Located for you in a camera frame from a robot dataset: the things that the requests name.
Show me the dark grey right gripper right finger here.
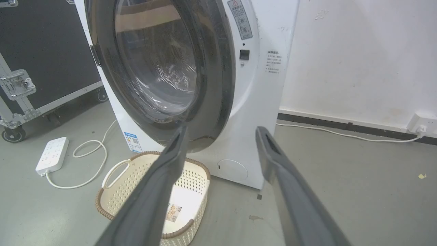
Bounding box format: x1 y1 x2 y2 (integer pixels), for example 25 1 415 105
255 126 352 246

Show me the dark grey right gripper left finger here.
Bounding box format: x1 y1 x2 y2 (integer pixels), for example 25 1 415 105
95 125 189 246

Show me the white front-load washing machine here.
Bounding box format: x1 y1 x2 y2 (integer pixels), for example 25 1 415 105
74 0 300 190

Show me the round glass washing machine door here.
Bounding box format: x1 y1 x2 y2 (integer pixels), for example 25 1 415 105
84 0 237 145

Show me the cream perforated laundry basket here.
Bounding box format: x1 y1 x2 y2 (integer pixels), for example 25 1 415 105
95 151 211 246

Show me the black flight case with casters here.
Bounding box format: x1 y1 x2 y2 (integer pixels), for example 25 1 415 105
0 0 109 143

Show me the white power strip with cable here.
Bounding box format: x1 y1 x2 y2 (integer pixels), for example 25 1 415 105
45 120 118 189

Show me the white washing machine power cable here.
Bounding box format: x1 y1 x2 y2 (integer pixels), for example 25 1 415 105
276 123 424 143

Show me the white wall socket with plug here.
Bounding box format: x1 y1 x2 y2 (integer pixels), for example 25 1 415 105
406 113 437 138

